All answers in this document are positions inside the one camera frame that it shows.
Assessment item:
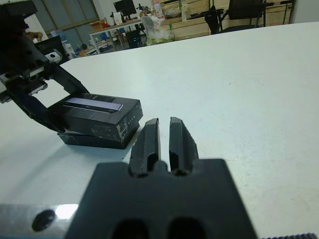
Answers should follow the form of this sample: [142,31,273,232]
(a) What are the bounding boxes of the black box base white lining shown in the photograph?
[57,131,137,150]

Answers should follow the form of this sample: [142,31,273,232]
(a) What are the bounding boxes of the black computer tower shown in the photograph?
[125,30,141,49]

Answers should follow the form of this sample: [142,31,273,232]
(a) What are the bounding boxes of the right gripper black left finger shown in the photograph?
[128,118,162,178]

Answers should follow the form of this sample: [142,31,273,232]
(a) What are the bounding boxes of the white desk wooden top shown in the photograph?
[88,20,145,54]

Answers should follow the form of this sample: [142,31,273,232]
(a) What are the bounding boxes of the white plastic bag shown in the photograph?
[141,13,175,38]

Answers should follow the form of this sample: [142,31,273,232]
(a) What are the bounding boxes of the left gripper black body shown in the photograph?
[0,23,63,105]

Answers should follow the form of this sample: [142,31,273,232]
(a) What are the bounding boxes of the brown cardboard box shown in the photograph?
[89,20,110,32]

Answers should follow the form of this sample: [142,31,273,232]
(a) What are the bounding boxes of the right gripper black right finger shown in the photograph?
[168,116,200,177]

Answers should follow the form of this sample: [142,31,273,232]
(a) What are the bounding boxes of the stack of wooden crates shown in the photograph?
[159,0,293,40]

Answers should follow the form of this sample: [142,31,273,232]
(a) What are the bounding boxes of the black office chair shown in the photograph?
[218,0,269,33]

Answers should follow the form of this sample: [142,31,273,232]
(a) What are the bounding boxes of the left wrist camera black housing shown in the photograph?
[0,0,38,25]

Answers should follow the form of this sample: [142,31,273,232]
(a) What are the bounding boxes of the dark framed window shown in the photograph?
[41,0,101,32]

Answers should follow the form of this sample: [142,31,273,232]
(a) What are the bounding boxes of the black computer monitor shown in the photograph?
[113,0,138,21]

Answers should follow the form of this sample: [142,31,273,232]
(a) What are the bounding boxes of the white red carton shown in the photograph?
[152,0,165,19]

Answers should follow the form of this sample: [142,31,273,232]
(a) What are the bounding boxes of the yellow-green bag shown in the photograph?
[146,33,176,46]

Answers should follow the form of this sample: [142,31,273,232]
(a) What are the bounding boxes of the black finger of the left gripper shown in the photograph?
[44,64,90,97]
[9,90,65,133]

